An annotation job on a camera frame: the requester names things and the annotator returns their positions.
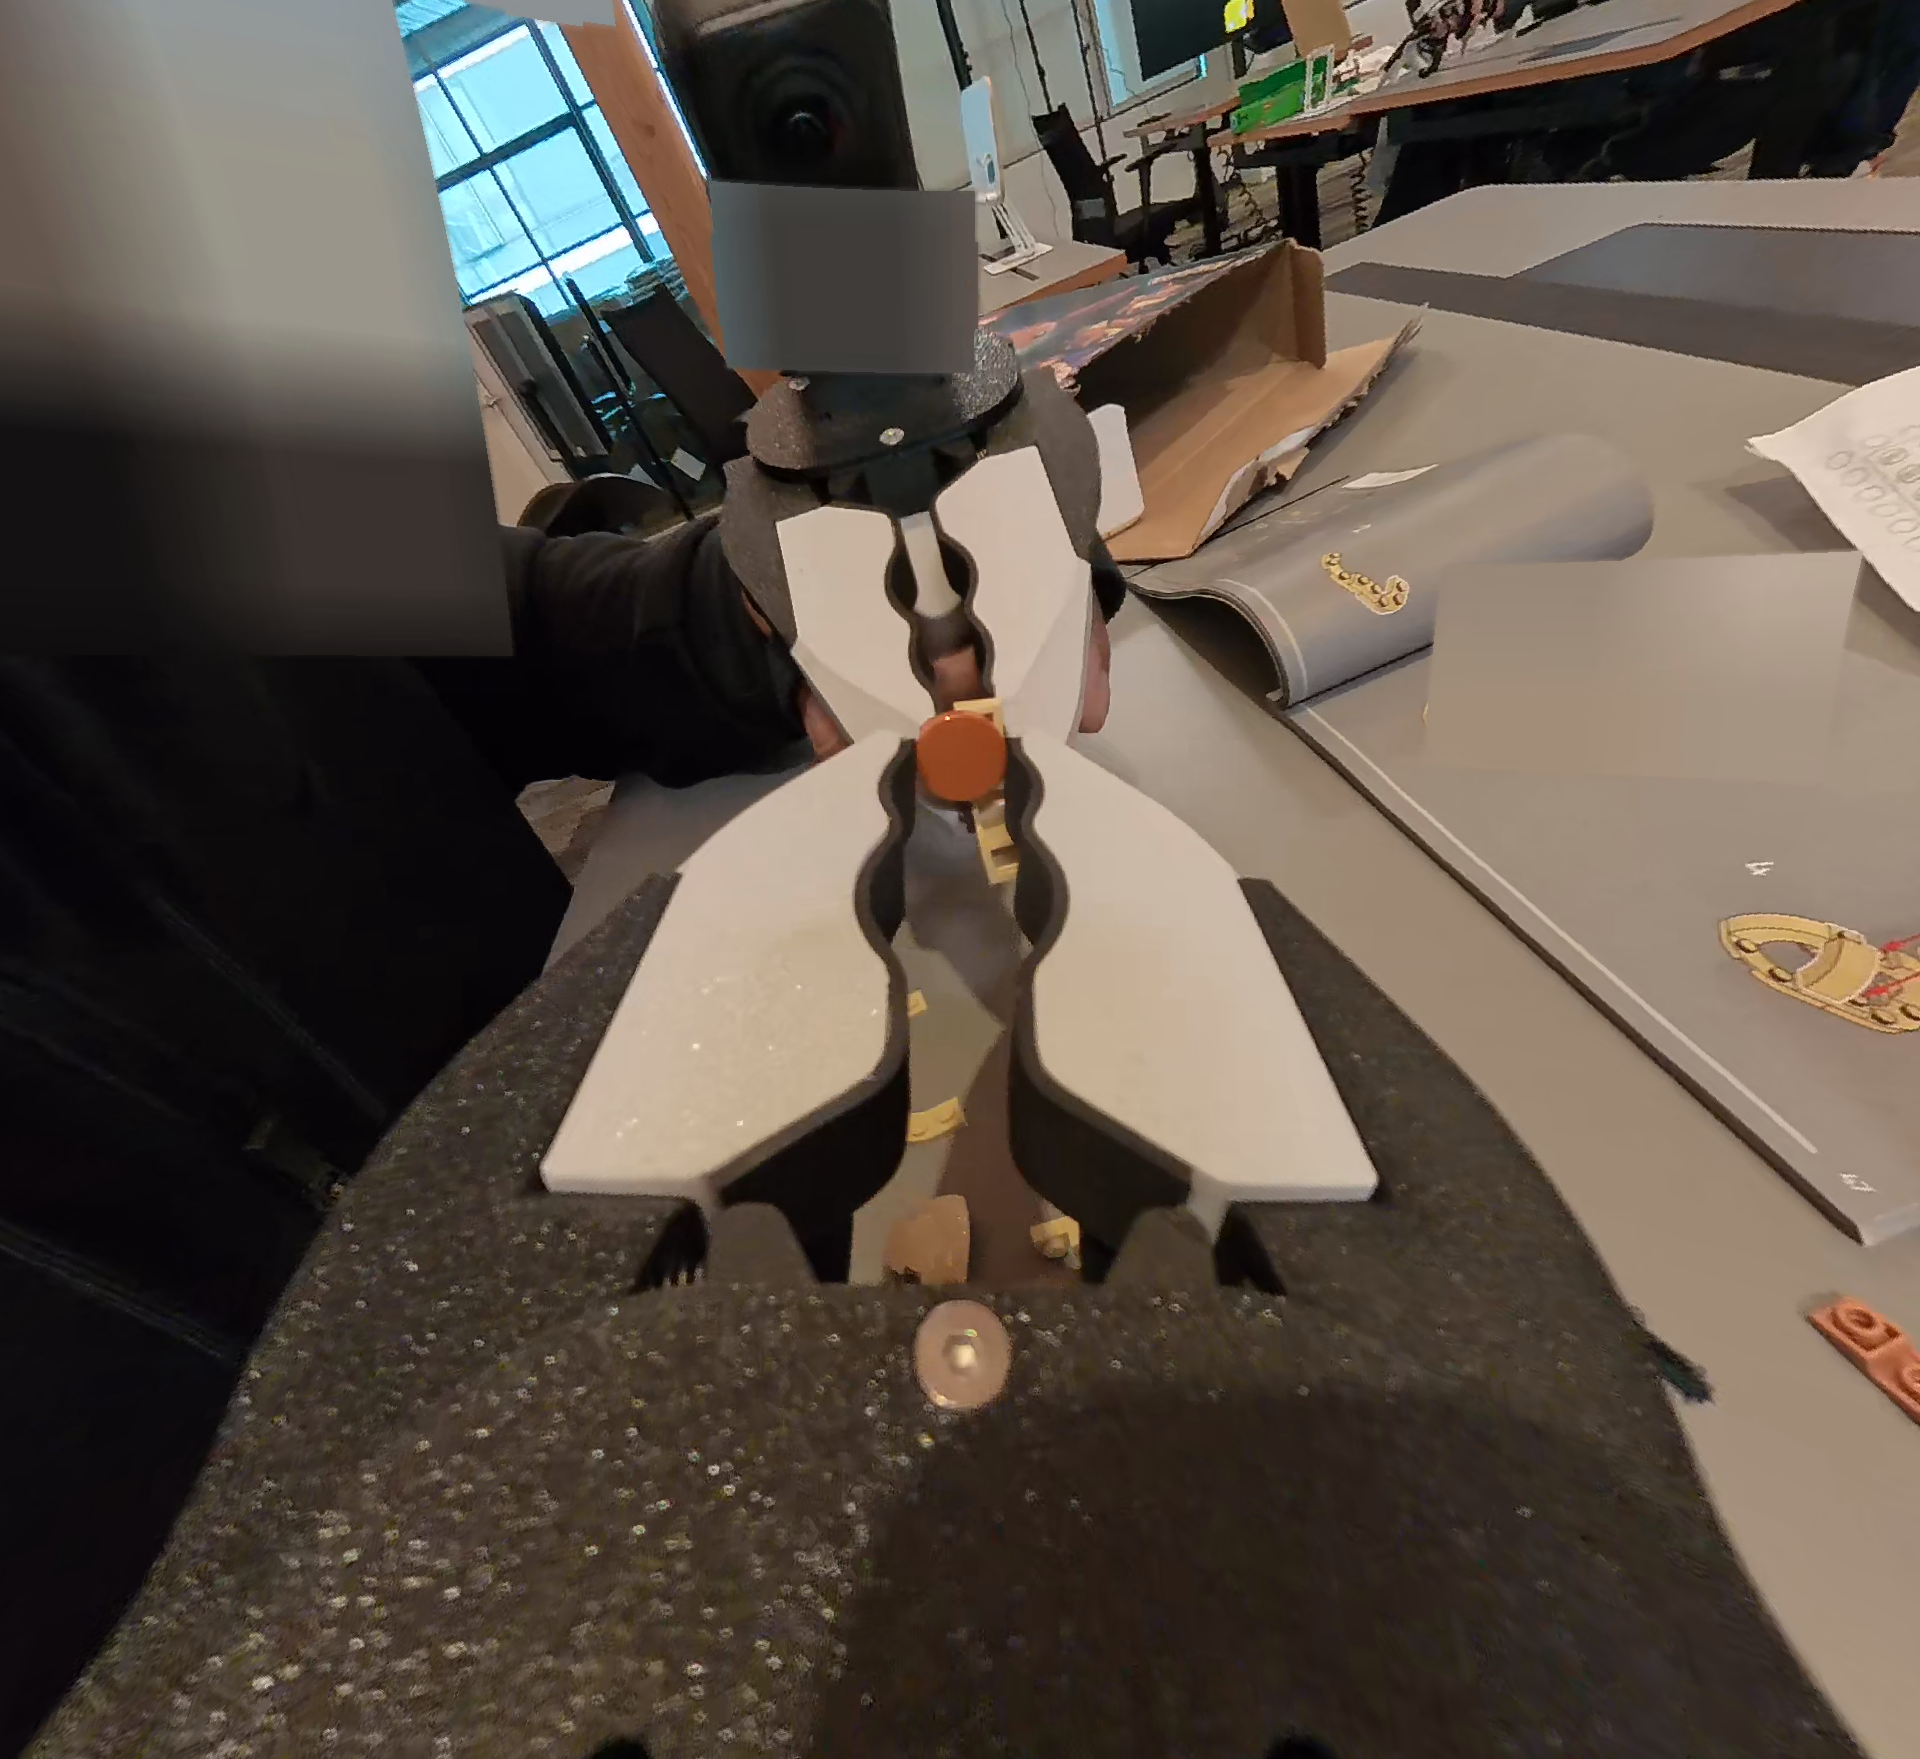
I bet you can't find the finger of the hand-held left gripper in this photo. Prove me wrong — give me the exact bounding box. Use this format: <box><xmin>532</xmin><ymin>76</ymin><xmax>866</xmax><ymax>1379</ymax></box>
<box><xmin>775</xmin><ymin>500</ymin><xmax>938</xmax><ymax>751</ymax></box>
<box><xmin>957</xmin><ymin>446</ymin><xmax>1103</xmax><ymax>746</ymax></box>

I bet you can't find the green box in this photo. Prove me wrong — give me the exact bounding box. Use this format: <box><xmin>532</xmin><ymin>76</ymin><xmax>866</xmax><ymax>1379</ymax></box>
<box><xmin>1231</xmin><ymin>56</ymin><xmax>1338</xmax><ymax>131</ymax></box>

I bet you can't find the brown cardboard piece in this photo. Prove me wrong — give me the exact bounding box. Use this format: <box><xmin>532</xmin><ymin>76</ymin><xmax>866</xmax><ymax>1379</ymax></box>
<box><xmin>1081</xmin><ymin>237</ymin><xmax>1412</xmax><ymax>567</ymax></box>

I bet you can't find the brown round toy brick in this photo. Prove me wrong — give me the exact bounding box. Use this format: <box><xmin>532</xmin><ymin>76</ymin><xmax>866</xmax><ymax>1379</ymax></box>
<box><xmin>915</xmin><ymin>710</ymin><xmax>1017</xmax><ymax>807</ymax></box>

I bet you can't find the dark desk cable cover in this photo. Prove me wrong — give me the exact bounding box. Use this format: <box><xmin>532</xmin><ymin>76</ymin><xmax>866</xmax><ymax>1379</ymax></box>
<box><xmin>1328</xmin><ymin>215</ymin><xmax>1920</xmax><ymax>396</ymax></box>

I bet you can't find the grey instruction booklet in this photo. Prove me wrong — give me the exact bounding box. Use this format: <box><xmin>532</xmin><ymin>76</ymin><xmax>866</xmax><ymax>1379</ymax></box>
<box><xmin>1141</xmin><ymin>432</ymin><xmax>1920</xmax><ymax>1244</ymax></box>

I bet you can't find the tan quarter-round brick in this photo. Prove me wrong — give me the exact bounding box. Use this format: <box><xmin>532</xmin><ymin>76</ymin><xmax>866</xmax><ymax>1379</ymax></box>
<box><xmin>886</xmin><ymin>1197</ymin><xmax>977</xmax><ymax>1287</ymax></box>

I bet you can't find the wooden office desk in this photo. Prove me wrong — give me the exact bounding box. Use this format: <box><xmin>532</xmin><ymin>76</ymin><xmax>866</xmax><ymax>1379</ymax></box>
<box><xmin>1217</xmin><ymin>0</ymin><xmax>1920</xmax><ymax>247</ymax></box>

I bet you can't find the white printed paper sheet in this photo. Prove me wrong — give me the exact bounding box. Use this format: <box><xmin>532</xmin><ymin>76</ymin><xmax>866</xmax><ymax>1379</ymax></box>
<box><xmin>1750</xmin><ymin>367</ymin><xmax>1920</xmax><ymax>616</ymax></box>

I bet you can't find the person's left forearm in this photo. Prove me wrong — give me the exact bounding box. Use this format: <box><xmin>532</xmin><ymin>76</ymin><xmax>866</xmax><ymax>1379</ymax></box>
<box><xmin>496</xmin><ymin>515</ymin><xmax>812</xmax><ymax>786</ymax></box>

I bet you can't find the brown studded plate brick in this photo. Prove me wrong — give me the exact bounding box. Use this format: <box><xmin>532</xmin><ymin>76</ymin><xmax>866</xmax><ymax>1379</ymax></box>
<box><xmin>1803</xmin><ymin>1290</ymin><xmax>1920</xmax><ymax>1423</ymax></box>

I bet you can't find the person's left hand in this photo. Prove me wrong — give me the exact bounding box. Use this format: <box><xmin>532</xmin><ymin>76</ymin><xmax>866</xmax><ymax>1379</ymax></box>
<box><xmin>797</xmin><ymin>656</ymin><xmax>866</xmax><ymax>764</ymax></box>

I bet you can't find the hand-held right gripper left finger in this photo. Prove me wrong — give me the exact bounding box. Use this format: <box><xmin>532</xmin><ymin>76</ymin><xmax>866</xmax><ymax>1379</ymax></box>
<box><xmin>541</xmin><ymin>731</ymin><xmax>925</xmax><ymax>1207</ymax></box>

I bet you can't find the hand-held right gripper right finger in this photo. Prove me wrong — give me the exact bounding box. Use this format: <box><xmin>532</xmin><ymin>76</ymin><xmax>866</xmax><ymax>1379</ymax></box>
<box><xmin>1007</xmin><ymin>731</ymin><xmax>1381</xmax><ymax>1220</ymax></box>

